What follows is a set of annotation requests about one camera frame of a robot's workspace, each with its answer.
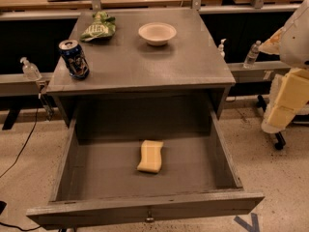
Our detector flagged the white bowl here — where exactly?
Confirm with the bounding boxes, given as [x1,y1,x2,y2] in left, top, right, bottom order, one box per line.
[138,22,177,46]

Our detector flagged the clear water bottle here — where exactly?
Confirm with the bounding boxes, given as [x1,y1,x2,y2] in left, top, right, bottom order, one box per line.
[243,41,261,69]

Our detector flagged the green chip bag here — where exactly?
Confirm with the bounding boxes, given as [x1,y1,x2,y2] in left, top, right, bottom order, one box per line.
[80,11,116,42]

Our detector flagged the open grey top drawer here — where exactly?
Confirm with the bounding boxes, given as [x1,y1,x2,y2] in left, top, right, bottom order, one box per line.
[27,104,264,229]

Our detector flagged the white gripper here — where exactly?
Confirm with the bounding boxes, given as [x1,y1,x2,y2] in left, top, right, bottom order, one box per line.
[261,68,309,133]

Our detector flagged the black floor cable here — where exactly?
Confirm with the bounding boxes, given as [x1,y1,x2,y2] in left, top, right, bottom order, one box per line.
[0,106,41,232]

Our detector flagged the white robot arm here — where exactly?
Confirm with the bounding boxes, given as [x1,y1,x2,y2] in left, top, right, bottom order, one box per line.
[260,0,309,133]

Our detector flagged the left sanitizer pump bottle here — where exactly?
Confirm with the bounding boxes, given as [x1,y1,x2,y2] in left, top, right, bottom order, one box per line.
[20,57,42,81]

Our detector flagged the blue soda can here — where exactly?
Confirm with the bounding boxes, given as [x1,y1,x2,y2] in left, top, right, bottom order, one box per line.
[59,40,90,79]

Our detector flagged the metal drawer knob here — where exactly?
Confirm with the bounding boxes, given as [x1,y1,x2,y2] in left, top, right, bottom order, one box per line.
[145,211,155,223]

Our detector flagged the small right pump bottle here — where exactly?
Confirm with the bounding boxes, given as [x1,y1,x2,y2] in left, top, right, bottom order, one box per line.
[218,39,226,58]

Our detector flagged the grey metal rail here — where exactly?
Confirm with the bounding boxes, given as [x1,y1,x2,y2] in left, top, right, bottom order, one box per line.
[0,61,291,97]

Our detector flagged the yellow sponge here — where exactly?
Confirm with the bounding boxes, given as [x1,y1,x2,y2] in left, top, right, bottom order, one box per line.
[137,140,163,173]

